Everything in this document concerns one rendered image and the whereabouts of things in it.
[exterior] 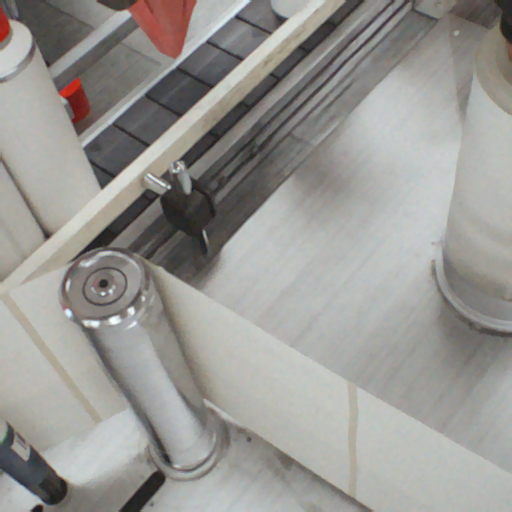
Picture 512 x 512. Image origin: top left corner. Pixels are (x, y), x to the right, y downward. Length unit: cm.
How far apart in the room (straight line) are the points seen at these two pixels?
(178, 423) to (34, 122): 20
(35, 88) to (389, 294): 26
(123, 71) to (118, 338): 47
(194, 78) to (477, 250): 31
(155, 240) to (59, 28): 31
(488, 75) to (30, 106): 26
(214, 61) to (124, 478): 35
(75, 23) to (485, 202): 52
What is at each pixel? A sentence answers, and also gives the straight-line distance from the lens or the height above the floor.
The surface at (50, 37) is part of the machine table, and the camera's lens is 82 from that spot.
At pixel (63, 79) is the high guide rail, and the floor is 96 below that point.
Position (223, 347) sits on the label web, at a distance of 34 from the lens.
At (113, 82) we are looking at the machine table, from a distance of 75.
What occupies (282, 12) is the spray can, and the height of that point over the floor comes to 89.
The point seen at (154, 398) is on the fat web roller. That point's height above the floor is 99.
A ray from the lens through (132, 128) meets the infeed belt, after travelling 63.
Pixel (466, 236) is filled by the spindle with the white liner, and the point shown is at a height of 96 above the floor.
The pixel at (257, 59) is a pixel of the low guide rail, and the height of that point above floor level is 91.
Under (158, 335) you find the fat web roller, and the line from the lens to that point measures 33.
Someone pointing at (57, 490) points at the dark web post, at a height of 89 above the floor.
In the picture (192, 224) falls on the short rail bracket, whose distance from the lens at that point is 52.
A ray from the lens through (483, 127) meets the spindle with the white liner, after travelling 39.
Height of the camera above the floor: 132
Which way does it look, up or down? 56 degrees down
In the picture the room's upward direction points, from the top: 11 degrees counter-clockwise
